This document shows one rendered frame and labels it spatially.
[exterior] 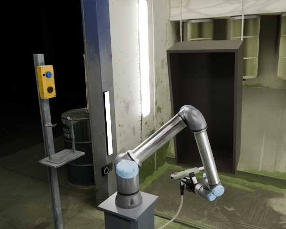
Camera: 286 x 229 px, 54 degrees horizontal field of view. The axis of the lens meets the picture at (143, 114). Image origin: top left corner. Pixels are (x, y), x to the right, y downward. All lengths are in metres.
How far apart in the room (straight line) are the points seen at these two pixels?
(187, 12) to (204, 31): 0.32
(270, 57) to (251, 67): 0.38
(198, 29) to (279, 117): 1.47
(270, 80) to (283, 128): 0.64
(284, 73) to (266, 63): 0.47
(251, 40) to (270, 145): 1.26
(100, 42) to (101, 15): 0.24
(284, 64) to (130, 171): 2.27
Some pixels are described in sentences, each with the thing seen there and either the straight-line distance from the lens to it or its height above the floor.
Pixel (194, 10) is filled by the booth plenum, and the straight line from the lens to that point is 3.70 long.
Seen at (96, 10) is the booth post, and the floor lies 1.98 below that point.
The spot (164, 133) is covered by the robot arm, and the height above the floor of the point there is 1.07.
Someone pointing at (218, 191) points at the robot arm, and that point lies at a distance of 2.17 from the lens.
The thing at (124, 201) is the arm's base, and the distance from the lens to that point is 1.94.
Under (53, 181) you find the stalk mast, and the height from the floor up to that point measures 0.54.
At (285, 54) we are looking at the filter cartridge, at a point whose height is 1.54.
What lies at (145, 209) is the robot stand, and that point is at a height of 0.64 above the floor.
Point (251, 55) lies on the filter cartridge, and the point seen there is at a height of 1.53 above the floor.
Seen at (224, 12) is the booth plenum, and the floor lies 2.02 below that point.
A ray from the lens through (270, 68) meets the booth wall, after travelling 3.91.
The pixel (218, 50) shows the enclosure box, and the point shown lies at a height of 1.63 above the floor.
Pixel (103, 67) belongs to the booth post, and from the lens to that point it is 2.63.
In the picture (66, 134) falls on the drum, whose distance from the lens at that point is 3.49.
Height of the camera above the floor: 1.69
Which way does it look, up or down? 14 degrees down
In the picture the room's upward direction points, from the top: 2 degrees counter-clockwise
